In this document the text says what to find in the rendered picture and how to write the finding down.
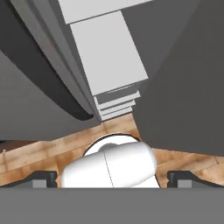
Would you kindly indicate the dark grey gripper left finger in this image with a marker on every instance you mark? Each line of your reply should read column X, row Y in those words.
column 43, row 176

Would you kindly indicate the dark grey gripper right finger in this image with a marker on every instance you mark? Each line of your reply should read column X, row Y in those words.
column 180, row 176

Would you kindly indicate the white round cylinder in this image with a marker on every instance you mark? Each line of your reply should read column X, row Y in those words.
column 116, row 166

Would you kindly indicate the grey fridge door, dark gasket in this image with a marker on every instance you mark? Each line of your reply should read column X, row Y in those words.
column 32, row 87

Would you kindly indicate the large white fridge door shelf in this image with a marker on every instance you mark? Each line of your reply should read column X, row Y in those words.
column 108, row 52

